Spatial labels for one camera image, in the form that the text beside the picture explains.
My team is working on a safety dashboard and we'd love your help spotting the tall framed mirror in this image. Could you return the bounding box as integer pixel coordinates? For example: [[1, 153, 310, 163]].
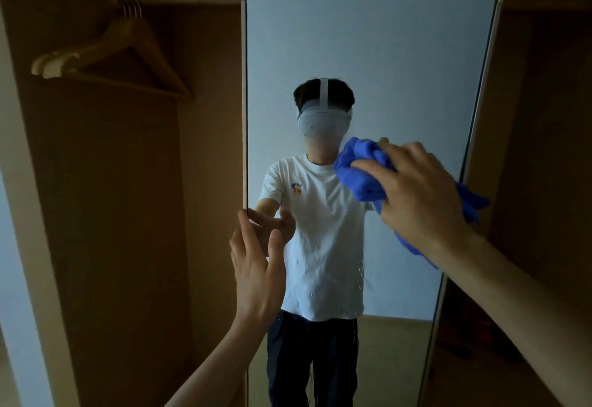
[[240, 0, 504, 407]]

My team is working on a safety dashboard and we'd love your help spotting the person's left forearm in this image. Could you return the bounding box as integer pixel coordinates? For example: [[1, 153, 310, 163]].
[[164, 318, 271, 407]]

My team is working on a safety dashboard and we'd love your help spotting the blue microfibre cloth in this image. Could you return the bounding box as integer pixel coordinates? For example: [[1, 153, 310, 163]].
[[334, 137, 491, 269]]

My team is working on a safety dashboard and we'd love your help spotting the person's right forearm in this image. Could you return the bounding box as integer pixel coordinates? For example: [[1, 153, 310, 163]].
[[434, 235, 592, 407]]

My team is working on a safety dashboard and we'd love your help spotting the person's right hand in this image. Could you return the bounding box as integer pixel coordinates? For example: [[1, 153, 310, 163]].
[[351, 138, 477, 260]]

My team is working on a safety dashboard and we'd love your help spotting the wooden wardrobe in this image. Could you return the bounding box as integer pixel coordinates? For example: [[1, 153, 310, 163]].
[[0, 0, 592, 407]]

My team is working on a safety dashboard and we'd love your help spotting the person's left hand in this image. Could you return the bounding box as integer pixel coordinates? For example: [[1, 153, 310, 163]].
[[229, 209, 287, 329]]

